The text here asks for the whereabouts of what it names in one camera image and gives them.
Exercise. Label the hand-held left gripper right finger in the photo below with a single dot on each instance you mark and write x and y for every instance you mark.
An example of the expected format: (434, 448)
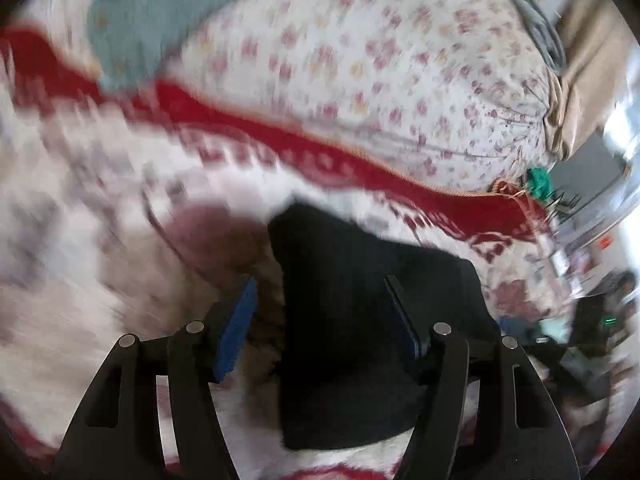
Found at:
(407, 327)

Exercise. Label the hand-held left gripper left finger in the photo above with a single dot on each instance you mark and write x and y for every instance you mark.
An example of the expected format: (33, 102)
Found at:
(235, 330)

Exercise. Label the black pants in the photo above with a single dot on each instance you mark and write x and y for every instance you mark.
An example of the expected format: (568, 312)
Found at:
(340, 310)

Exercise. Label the green cloth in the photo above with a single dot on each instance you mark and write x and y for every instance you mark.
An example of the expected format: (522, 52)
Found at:
(540, 181)

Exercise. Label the red and white printed blanket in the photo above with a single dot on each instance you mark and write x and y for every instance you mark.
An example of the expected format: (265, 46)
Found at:
(310, 150)

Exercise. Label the beige cloth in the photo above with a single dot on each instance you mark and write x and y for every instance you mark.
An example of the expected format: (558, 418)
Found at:
(580, 80)

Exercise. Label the white floral pillow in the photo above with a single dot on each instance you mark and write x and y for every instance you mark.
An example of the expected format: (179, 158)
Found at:
(390, 60)

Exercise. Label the grey cloth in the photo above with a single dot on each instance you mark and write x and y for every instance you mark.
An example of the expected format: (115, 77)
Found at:
(542, 25)

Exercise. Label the teal cloth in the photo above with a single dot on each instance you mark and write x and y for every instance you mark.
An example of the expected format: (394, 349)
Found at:
(145, 25)

